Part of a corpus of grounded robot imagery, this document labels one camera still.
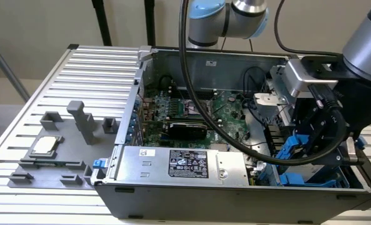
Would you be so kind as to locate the silver metal drive cage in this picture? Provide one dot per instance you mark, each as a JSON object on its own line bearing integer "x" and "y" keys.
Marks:
{"x": 277, "y": 77}

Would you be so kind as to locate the green RAM stick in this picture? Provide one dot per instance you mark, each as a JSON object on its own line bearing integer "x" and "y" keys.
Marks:
{"x": 46, "y": 162}

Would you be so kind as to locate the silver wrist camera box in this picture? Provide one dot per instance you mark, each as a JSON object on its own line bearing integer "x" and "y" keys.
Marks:
{"x": 300, "y": 75}

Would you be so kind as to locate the hard disk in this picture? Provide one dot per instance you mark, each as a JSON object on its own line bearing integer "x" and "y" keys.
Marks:
{"x": 292, "y": 146}

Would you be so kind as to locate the blue case latch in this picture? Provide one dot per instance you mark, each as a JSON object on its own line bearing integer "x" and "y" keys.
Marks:
{"x": 98, "y": 164}

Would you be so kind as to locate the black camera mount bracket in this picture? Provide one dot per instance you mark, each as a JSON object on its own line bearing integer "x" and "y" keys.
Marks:
{"x": 309, "y": 62}

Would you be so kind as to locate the silver chipset heat sink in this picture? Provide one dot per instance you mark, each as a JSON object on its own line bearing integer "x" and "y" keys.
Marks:
{"x": 217, "y": 147}

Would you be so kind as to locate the black tripod leg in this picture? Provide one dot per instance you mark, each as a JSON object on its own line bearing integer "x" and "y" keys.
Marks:
{"x": 149, "y": 23}
{"x": 101, "y": 23}

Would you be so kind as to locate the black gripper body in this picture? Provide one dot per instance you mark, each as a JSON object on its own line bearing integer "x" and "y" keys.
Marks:
{"x": 363, "y": 105}

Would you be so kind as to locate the blue drive bay cage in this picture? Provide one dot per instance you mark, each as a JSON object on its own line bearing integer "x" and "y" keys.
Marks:
{"x": 273, "y": 173}

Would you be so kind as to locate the silver power supply unit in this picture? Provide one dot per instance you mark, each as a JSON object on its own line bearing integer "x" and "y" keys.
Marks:
{"x": 134, "y": 168}

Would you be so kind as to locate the silver CPU chip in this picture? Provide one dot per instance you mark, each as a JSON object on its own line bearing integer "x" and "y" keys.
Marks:
{"x": 45, "y": 146}

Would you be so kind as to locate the coin cell battery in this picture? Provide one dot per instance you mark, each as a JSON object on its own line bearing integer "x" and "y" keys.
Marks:
{"x": 232, "y": 98}

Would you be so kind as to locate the black RAM slot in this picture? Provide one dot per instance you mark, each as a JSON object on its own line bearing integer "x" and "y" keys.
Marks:
{"x": 178, "y": 117}
{"x": 178, "y": 120}

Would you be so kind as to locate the blue disk carrier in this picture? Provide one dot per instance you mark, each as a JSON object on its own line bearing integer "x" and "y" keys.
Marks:
{"x": 292, "y": 180}

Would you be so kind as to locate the grey parts rack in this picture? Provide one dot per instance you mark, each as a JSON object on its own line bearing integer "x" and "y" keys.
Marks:
{"x": 72, "y": 152}

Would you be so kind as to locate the aluminium post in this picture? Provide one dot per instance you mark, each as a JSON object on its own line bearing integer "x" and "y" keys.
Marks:
{"x": 6, "y": 68}

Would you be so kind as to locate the CPU socket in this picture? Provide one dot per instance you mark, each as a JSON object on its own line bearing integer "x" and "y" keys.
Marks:
{"x": 184, "y": 109}

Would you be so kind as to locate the black graphics card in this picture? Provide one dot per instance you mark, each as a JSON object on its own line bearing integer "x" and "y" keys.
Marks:
{"x": 184, "y": 132}

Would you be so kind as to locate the black open PC case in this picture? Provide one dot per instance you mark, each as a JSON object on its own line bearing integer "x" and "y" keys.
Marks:
{"x": 202, "y": 201}

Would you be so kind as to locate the green motherboard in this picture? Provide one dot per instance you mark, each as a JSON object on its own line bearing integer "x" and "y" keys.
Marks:
{"x": 232, "y": 124}

